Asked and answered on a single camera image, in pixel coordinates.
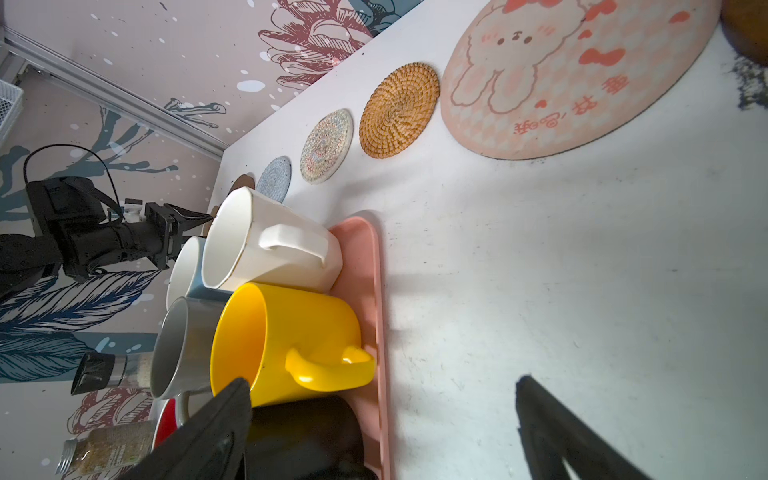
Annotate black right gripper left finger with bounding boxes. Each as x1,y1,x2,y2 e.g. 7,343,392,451
122,378,252,480

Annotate grey mug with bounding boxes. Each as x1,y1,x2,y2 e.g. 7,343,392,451
150,297,225,424

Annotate round bunny print coaster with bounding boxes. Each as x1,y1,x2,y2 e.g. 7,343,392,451
440,0,721,160

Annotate light blue mug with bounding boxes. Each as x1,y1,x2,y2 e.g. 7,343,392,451
166,236,231,309

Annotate brown rattan woven coaster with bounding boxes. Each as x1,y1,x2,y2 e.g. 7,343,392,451
359,62,440,159

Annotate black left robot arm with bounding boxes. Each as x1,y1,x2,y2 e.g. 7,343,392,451
1,177,213,300

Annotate gold lid spice jar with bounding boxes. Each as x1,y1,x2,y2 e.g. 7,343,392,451
56,421,155,476

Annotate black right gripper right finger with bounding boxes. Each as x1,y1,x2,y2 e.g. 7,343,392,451
515,375,648,479

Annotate black lid spice jar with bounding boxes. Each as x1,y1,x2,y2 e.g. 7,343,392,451
70,351,153,395

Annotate yellow mug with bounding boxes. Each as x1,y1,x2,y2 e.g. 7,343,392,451
210,283,377,408

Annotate multicolour zigzag woven coaster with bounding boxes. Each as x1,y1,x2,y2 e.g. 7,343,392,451
299,109,354,185

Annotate dark brown glossy coaster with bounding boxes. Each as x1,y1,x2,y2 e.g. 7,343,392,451
229,174,255,193

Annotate red interior white mug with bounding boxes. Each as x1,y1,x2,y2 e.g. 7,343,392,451
149,399,178,450

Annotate brown round wooden coaster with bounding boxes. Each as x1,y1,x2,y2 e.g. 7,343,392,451
721,0,767,67

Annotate pink rectangular tray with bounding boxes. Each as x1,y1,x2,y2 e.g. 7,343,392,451
330,216,394,479

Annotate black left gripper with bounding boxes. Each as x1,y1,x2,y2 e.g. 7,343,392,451
122,202,213,270

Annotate white faceted mug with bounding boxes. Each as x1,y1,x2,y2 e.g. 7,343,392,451
201,187,343,293

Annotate grey round felt coaster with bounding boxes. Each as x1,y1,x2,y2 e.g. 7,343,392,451
255,156,292,203

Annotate black mug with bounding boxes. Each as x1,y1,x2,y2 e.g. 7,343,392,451
236,396,377,479

